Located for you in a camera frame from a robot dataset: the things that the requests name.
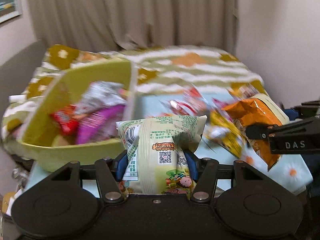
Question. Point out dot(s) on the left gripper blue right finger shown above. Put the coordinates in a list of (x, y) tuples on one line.
[(193, 164)]

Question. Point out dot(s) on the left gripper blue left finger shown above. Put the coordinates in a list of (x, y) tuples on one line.
[(121, 165)]

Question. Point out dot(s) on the pale green snack bag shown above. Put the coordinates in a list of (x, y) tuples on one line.
[(155, 152)]

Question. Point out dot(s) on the orange snack bag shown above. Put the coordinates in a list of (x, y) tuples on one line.
[(253, 111)]

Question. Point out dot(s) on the yellow snack bag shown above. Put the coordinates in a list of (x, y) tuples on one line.
[(222, 131)]

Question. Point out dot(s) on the purple snack bag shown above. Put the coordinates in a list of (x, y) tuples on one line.
[(99, 125)]

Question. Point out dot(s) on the red white snack bag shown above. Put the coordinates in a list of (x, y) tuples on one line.
[(192, 103)]

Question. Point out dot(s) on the silver white snack bag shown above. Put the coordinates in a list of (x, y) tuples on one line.
[(99, 94)]

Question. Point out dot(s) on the green cardboard box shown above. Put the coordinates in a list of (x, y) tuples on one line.
[(76, 117)]

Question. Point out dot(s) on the green striped floral duvet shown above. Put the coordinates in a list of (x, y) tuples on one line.
[(161, 70)]

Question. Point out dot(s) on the grey bed headboard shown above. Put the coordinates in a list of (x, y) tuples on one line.
[(18, 71)]

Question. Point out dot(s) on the beige curtain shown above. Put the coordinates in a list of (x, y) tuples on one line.
[(101, 25)]

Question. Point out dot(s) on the framed landscape picture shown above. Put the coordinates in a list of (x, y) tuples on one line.
[(10, 9)]

